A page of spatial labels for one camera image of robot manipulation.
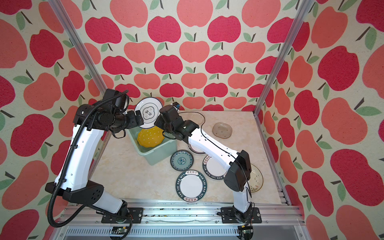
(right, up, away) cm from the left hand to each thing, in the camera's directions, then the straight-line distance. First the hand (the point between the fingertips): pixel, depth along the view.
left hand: (139, 123), depth 68 cm
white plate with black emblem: (+1, +8, +12) cm, 14 cm away
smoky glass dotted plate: (+47, -5, +43) cm, 64 cm away
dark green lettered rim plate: (+24, -36, +16) cm, 46 cm away
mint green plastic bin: (+8, -18, +26) cm, 33 cm away
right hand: (+8, +3, +7) cm, 10 cm away
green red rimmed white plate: (+27, -17, +30) cm, 44 cm away
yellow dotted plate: (-5, -10, +36) cm, 38 cm away
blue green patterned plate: (+18, -24, +25) cm, 39 cm away
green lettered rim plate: (+37, -28, +21) cm, 51 cm away
